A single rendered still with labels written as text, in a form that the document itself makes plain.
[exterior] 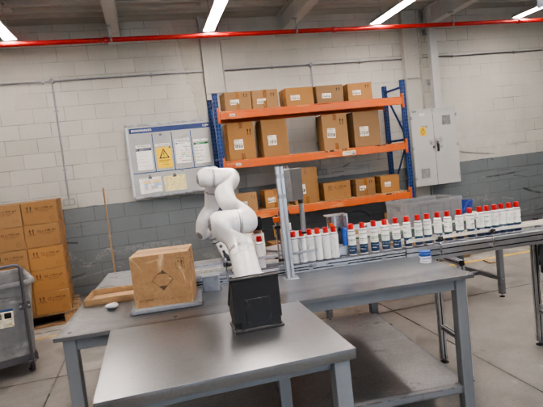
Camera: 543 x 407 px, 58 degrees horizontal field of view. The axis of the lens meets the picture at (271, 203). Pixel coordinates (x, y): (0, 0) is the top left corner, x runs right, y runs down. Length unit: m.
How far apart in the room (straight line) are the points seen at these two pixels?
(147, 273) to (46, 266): 3.41
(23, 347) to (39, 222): 1.70
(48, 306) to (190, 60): 3.82
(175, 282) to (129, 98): 4.99
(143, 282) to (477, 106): 7.36
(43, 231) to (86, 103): 2.20
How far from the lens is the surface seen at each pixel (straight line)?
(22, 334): 4.65
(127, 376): 1.91
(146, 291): 2.66
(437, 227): 3.38
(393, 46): 8.47
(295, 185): 2.92
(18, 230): 5.95
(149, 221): 7.29
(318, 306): 2.55
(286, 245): 2.91
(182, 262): 2.60
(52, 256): 5.95
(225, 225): 2.26
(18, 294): 4.56
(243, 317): 2.11
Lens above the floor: 1.52
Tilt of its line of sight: 5 degrees down
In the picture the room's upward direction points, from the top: 6 degrees counter-clockwise
